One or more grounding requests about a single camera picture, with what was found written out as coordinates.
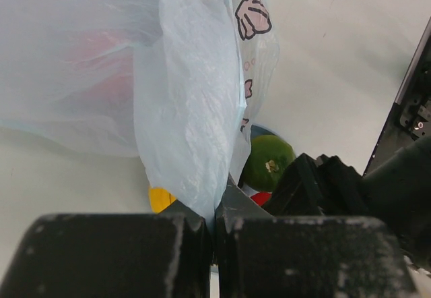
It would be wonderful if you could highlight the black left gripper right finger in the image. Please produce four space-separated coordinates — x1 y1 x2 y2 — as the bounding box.
216 181 418 297

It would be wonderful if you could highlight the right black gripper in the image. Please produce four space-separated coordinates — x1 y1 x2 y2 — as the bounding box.
263 154 370 216

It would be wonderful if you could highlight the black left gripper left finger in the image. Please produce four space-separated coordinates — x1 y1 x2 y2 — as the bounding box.
1 202 213 297

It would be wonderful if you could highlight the orange fake persimmon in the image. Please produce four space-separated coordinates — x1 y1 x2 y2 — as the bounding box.
251 191 272 207

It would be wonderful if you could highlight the green yellow fake citrus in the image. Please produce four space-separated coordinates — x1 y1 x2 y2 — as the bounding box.
242 135 296 193

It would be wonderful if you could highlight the yellow fake banana bunch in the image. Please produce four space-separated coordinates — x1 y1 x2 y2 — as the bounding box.
148 187 176 214

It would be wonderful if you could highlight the light blue printed plastic bag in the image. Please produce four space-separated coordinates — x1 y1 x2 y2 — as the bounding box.
1 0 279 220

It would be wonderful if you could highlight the red fake fruit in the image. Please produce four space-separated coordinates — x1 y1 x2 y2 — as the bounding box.
67 30 133 117

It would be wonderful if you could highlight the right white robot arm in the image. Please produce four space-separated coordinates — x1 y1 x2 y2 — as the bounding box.
263 137 430 270

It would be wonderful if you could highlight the blue plastic plate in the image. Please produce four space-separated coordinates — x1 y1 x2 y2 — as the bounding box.
251 124 279 139

